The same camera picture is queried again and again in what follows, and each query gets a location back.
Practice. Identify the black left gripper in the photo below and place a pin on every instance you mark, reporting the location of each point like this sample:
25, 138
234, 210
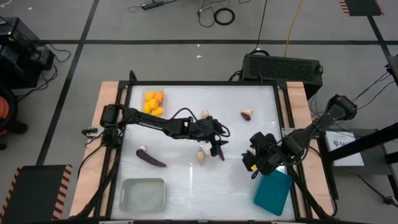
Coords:
211, 135

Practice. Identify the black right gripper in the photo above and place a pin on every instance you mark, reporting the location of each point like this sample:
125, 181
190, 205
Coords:
267, 160

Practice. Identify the garlic bulb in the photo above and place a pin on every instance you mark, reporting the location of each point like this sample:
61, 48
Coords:
204, 113
247, 111
143, 147
200, 156

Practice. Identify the purple eggplant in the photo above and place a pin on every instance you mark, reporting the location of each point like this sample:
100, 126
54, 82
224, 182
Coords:
150, 158

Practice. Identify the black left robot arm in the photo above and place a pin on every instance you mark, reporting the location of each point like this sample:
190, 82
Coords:
149, 121

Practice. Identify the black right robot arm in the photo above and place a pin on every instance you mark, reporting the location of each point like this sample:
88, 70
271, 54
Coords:
298, 141

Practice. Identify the teal plastic basket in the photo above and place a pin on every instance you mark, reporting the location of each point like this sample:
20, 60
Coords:
273, 193

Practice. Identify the wooden table side board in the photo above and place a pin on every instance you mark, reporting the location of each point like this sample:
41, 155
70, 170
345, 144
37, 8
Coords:
297, 96
107, 93

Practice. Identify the grey plastic basket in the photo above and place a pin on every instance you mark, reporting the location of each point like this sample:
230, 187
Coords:
143, 194

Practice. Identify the pile of yellow orange fruits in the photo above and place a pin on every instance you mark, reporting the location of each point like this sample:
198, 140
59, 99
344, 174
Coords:
144, 93

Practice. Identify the white box with logo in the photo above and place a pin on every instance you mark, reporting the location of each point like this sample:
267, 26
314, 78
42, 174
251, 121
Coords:
342, 149

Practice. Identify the black computer tower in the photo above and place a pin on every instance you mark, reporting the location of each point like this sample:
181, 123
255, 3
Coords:
280, 68

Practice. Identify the black stand beams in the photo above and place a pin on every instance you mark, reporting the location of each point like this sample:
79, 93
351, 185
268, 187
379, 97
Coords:
367, 141

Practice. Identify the black power strip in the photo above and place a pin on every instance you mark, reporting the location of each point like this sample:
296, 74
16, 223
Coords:
152, 5

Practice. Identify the dark monitor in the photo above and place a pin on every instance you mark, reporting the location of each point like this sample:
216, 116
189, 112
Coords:
393, 70

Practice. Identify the black hazard striped mat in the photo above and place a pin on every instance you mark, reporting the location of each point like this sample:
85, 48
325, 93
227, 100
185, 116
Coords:
360, 7
34, 193

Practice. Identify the orange round object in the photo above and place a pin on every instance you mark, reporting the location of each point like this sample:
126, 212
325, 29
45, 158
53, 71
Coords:
3, 109

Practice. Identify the black equipment cart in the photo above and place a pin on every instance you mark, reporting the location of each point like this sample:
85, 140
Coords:
18, 56

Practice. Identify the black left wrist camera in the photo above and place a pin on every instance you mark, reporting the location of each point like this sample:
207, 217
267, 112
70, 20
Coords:
213, 122

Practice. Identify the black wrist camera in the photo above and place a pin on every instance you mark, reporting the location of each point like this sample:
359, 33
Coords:
262, 140
213, 122

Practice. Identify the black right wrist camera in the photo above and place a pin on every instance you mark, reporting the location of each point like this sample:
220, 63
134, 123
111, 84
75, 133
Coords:
262, 140

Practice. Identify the black table frame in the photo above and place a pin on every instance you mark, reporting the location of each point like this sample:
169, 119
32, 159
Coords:
202, 83

